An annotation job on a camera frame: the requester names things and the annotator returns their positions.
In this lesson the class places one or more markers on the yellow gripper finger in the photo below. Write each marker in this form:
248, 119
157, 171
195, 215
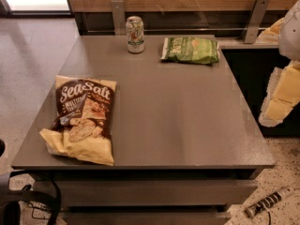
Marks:
271, 33
283, 94

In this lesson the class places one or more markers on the metal bracket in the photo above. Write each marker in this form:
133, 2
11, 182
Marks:
118, 17
250, 33

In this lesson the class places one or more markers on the grey upper drawer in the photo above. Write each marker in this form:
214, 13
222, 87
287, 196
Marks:
155, 193

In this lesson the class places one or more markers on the white power strip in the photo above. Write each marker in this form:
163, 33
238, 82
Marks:
269, 201

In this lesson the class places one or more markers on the right metal bracket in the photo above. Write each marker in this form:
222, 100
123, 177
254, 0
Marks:
250, 33

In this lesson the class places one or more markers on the grey drawer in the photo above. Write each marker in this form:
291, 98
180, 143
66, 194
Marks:
155, 193
150, 218

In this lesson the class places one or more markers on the brown sea salt chip bag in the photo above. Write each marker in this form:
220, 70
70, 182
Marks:
81, 129

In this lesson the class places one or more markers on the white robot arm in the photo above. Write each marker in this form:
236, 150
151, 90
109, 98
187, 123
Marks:
289, 35

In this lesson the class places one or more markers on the green jalapeno chip bag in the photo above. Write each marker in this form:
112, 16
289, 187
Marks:
191, 50

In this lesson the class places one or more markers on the left metal bracket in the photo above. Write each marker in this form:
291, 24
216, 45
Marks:
118, 17

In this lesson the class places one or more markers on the silver green soda can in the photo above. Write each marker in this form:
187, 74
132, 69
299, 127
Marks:
135, 35

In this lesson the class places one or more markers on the grey lower drawer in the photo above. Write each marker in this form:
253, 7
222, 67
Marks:
150, 218

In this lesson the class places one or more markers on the black chair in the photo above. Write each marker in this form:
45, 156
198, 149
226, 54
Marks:
10, 211

